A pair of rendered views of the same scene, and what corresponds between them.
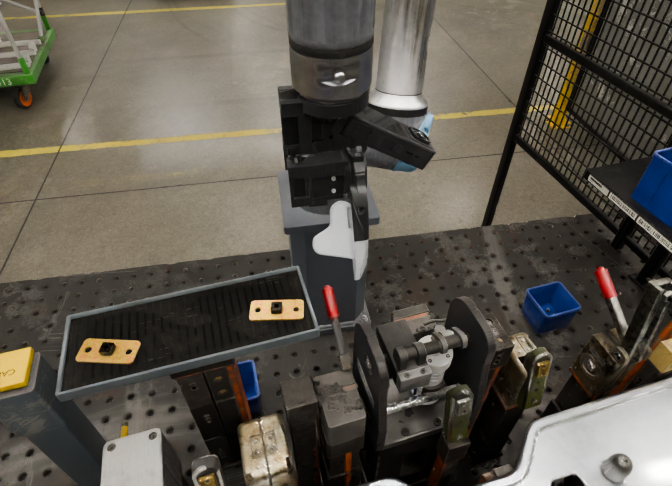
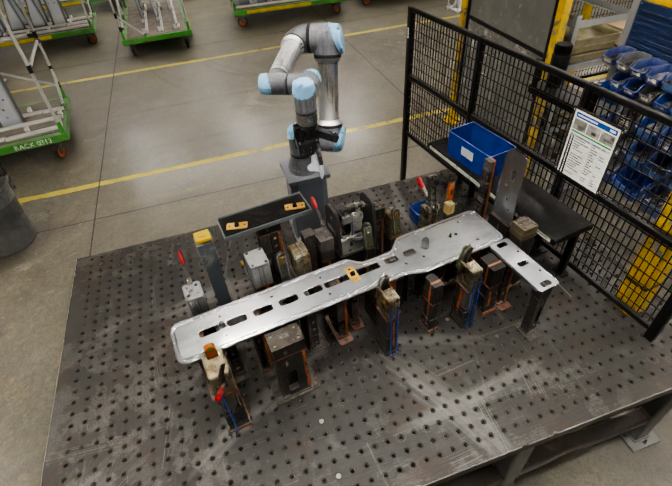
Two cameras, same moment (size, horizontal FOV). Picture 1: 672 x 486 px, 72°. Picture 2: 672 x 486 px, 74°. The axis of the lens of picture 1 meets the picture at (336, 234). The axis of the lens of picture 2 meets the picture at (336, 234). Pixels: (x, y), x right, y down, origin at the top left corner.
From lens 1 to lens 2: 1.18 m
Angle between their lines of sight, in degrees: 4
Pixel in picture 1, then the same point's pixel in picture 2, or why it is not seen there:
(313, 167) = (305, 144)
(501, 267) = (400, 200)
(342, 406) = (324, 236)
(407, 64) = (330, 108)
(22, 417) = (207, 255)
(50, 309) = (167, 252)
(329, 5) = (305, 105)
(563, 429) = (408, 237)
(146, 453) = (259, 253)
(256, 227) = not seen: hidden behind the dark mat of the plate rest
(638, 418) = (437, 230)
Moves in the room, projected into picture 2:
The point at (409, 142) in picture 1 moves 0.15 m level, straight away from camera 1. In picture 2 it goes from (330, 135) to (332, 115)
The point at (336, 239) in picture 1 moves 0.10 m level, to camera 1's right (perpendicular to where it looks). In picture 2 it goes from (314, 165) to (341, 162)
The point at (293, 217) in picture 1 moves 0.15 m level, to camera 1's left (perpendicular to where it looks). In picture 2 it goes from (291, 179) to (260, 183)
